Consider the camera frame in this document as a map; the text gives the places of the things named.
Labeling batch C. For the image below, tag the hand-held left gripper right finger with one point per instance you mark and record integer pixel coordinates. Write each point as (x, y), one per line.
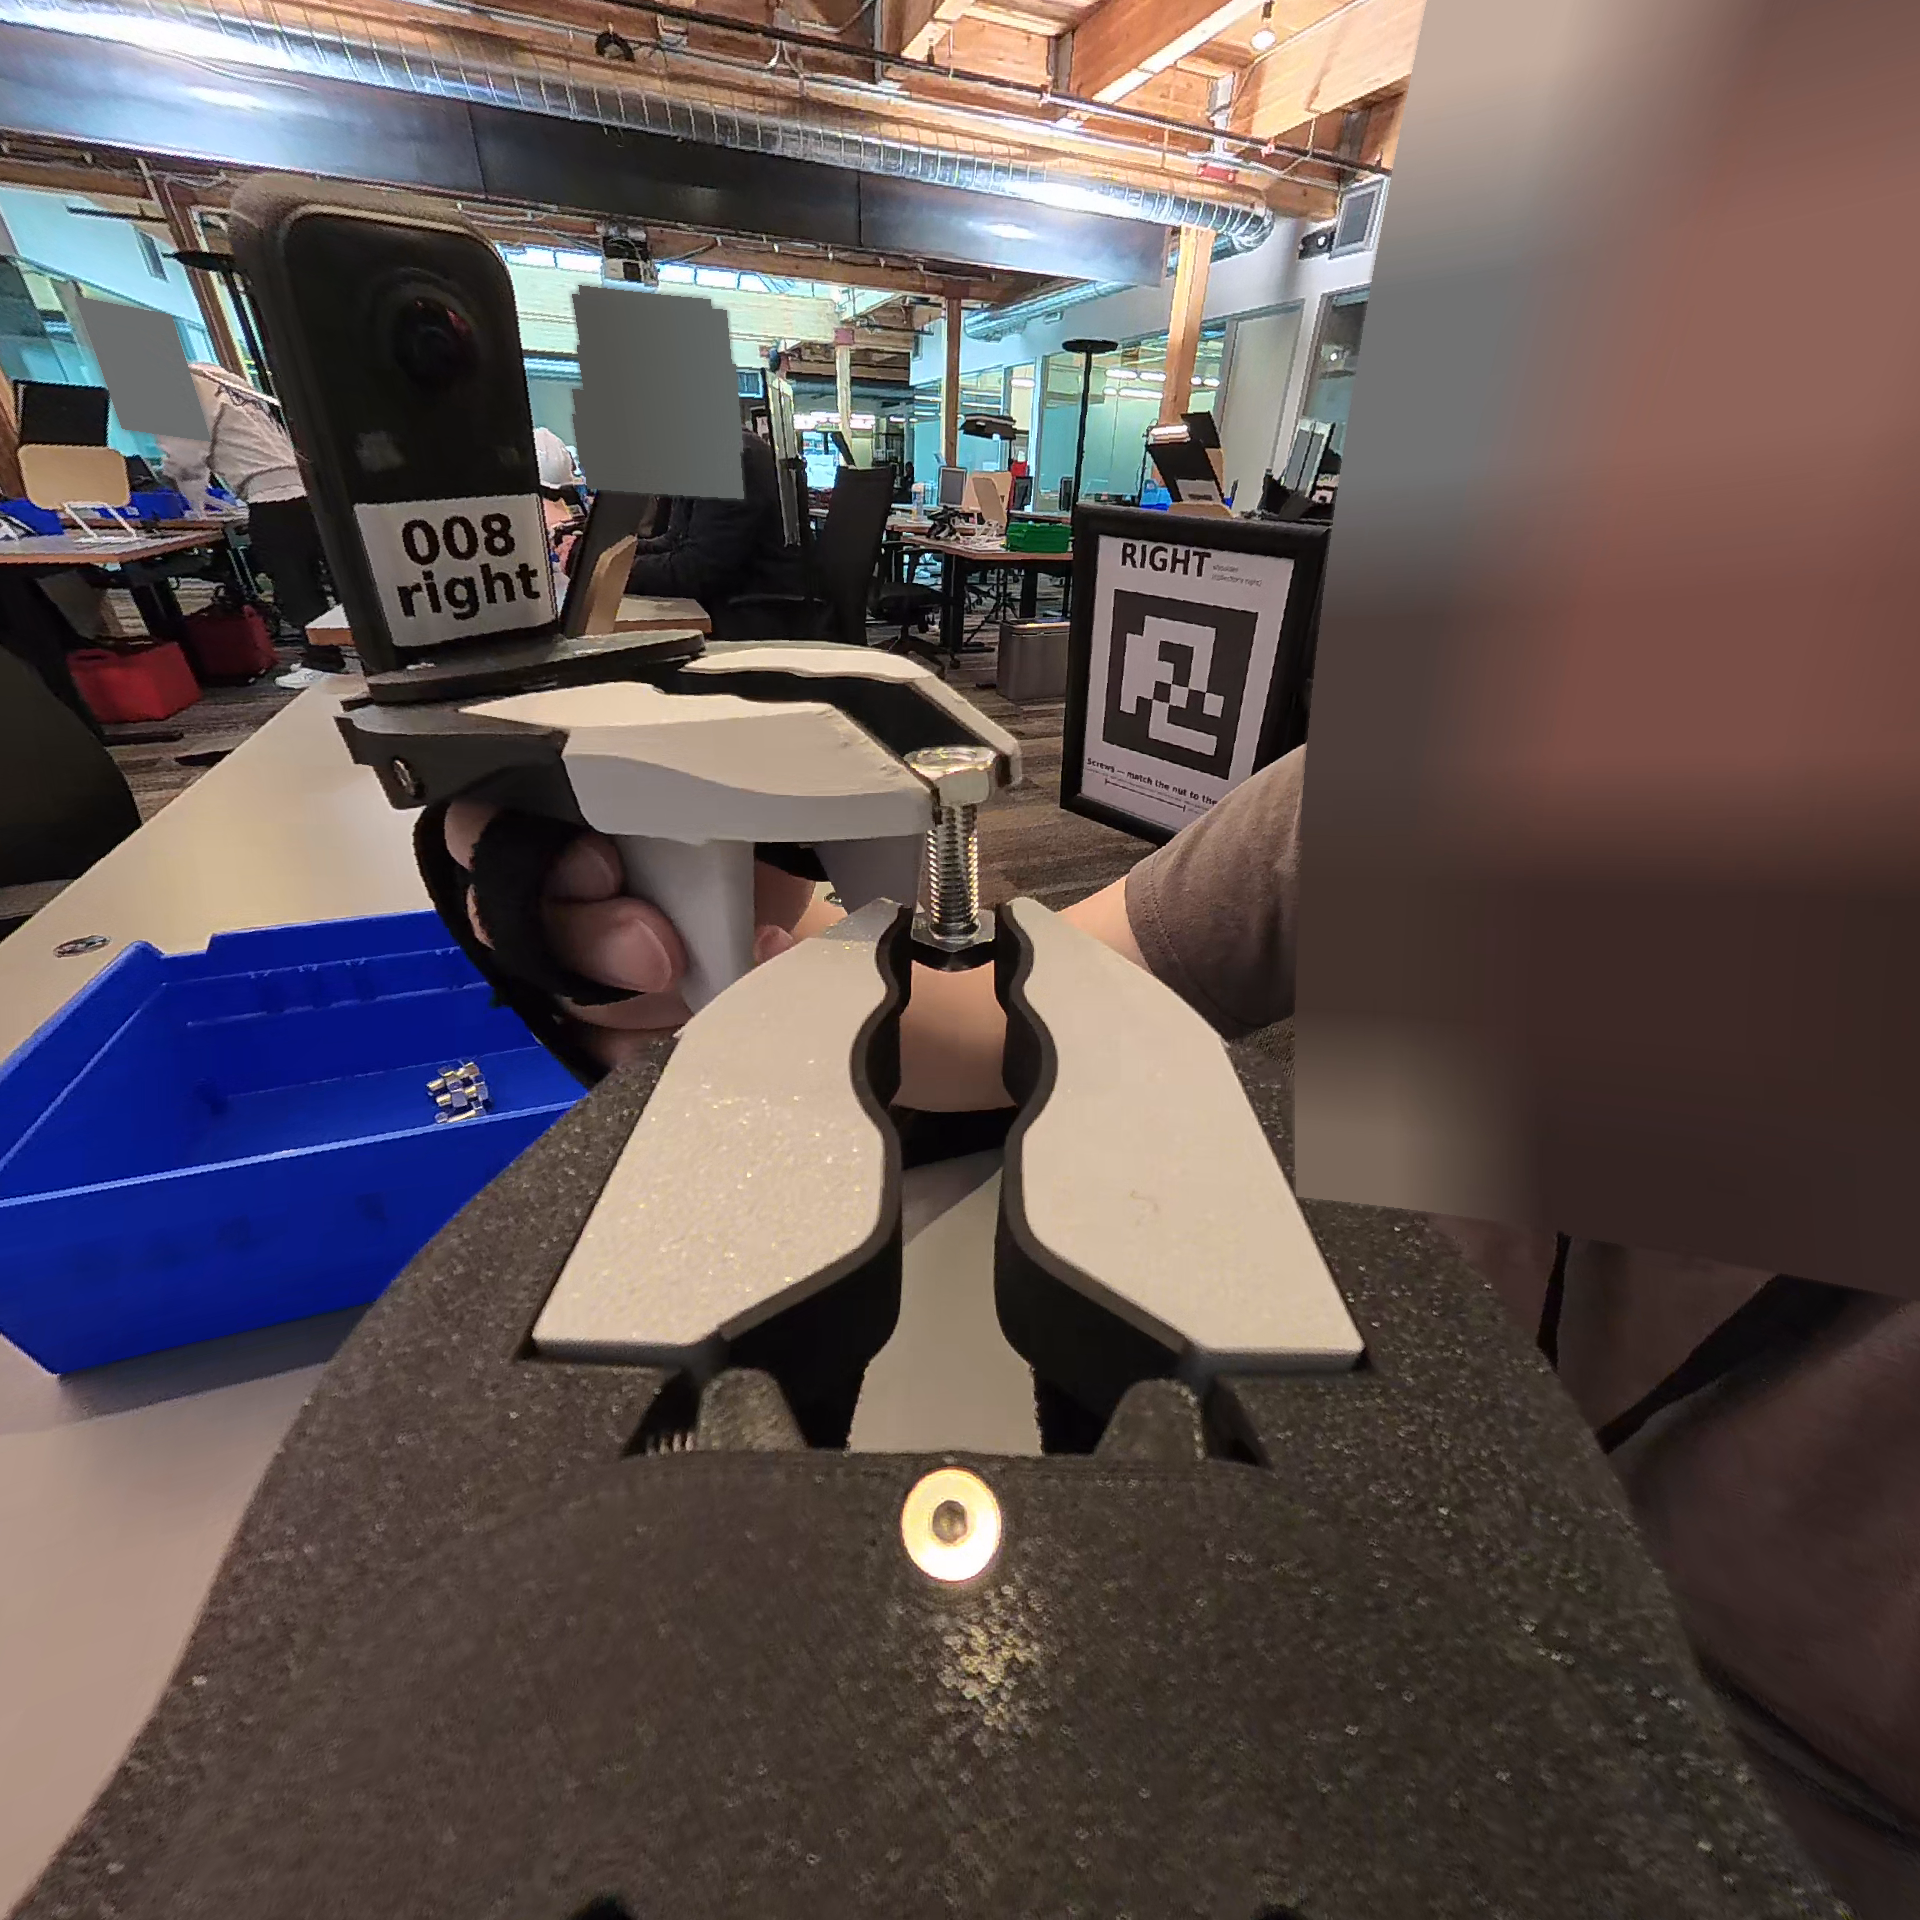
(1171, 1184)

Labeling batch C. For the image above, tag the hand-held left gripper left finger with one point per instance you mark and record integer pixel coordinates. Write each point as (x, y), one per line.
(721, 1171)

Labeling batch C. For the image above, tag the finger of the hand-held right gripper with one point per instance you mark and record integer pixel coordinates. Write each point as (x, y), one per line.
(839, 665)
(705, 779)

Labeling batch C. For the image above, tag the large silver hex bolt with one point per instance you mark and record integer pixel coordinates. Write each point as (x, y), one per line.
(957, 868)

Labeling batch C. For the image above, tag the large hex nut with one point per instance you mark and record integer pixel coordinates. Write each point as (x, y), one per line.
(950, 939)

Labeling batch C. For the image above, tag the blue plastic bin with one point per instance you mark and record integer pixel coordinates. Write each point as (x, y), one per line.
(149, 1243)

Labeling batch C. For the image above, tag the person's right hand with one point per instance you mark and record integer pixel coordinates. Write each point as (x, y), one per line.
(615, 930)

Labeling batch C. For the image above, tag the grey trash can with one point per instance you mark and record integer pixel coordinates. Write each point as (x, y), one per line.
(1037, 660)

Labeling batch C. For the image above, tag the wooden document stand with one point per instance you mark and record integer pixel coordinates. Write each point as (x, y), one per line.
(76, 480)
(598, 578)

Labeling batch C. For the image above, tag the green crate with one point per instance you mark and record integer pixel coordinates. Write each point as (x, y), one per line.
(1041, 534)

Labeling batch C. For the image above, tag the small nuts in bin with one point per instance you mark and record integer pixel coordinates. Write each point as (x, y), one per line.
(459, 1092)

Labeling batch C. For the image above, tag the red bag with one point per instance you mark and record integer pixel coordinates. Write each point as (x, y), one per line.
(233, 642)
(136, 681)

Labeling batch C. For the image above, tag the black framed marker sign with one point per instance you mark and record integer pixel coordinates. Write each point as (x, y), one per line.
(1184, 660)

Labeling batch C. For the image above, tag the black mesh office chair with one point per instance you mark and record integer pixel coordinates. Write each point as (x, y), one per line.
(60, 779)

